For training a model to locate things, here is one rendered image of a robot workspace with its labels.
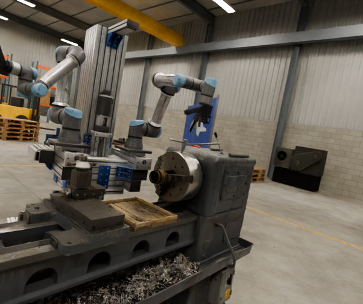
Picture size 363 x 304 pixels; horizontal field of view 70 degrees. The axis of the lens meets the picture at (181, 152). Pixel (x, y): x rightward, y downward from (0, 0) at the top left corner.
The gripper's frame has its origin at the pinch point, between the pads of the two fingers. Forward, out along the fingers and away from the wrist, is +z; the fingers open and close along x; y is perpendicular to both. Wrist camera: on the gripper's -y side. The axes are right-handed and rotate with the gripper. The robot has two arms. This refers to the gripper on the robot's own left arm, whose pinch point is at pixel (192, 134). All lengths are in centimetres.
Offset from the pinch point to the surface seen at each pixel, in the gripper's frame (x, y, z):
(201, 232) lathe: -14, 18, 57
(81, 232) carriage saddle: -51, -52, 44
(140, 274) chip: -28, -17, 79
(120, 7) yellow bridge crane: 1165, -69, -360
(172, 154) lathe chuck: 0.6, -9.1, 15.0
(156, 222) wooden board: -32, -17, 45
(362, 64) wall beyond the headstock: 625, 783, -332
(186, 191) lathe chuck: -14.8, 0.5, 32.0
